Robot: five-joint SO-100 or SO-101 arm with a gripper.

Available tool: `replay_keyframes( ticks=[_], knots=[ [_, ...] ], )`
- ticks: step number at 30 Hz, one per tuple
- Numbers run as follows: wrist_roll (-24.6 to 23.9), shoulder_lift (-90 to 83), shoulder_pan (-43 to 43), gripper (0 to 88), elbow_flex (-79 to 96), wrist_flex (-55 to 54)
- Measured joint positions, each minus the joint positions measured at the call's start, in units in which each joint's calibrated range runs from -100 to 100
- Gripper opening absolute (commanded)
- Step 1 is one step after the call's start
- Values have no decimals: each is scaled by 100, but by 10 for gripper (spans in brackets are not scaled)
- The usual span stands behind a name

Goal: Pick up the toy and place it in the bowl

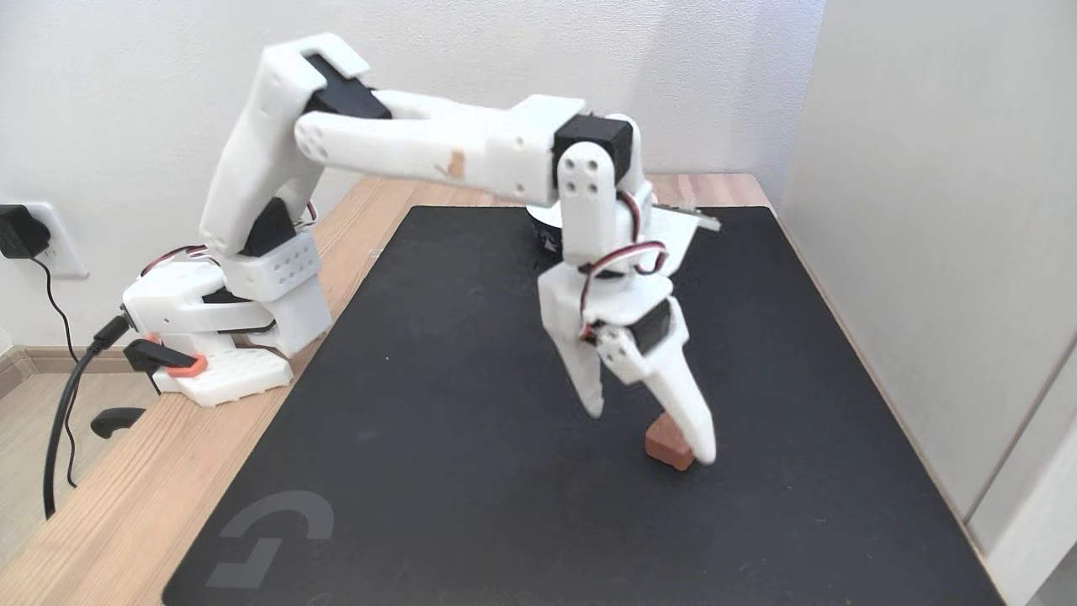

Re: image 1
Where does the white cabinet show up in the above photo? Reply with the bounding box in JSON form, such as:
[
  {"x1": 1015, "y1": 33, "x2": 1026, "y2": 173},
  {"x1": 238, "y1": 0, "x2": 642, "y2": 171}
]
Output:
[{"x1": 776, "y1": 0, "x2": 1077, "y2": 606}]

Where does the thin black cable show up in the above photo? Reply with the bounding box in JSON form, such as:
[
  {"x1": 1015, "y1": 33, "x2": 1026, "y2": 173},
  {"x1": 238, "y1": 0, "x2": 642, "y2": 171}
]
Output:
[{"x1": 29, "y1": 257, "x2": 81, "y2": 489}]

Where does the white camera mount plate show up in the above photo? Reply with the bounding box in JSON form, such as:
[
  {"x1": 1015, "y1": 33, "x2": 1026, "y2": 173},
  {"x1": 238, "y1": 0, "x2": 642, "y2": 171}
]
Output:
[{"x1": 646, "y1": 202, "x2": 724, "y2": 272}]

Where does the white and navy paper bowl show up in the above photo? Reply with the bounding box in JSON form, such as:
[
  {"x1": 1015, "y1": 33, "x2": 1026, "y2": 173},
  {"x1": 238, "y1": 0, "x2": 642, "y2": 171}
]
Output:
[{"x1": 525, "y1": 204, "x2": 565, "y2": 258}]

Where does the red white black servo cable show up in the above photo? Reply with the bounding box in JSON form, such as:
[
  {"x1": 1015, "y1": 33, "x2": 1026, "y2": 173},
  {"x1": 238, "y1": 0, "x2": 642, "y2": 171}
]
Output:
[{"x1": 579, "y1": 189, "x2": 671, "y2": 341}]

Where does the thick black cable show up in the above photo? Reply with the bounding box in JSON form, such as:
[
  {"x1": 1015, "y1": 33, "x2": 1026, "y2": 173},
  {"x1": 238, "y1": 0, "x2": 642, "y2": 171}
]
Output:
[{"x1": 43, "y1": 316, "x2": 132, "y2": 519}]

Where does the white wall outlet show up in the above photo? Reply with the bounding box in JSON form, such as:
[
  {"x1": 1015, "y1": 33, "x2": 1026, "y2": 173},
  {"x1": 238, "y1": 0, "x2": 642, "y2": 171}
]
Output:
[{"x1": 24, "y1": 200, "x2": 90, "y2": 280}]

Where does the black desk mat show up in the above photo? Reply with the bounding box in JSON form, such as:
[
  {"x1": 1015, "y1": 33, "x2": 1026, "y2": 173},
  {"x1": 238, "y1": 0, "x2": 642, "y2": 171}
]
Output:
[{"x1": 162, "y1": 206, "x2": 1006, "y2": 606}]

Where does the black and orange clamp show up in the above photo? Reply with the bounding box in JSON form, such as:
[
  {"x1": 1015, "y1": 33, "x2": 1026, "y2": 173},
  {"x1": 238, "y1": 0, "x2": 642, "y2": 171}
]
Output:
[{"x1": 90, "y1": 335, "x2": 210, "y2": 440}]

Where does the black power adapter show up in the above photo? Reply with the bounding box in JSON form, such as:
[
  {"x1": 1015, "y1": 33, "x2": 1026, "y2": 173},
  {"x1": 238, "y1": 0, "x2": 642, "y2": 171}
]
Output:
[{"x1": 0, "y1": 205, "x2": 52, "y2": 260}]

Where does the brown cube toy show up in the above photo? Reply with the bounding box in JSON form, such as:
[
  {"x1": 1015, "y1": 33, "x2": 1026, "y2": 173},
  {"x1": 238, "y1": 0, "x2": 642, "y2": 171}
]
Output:
[{"x1": 645, "y1": 412, "x2": 696, "y2": 472}]

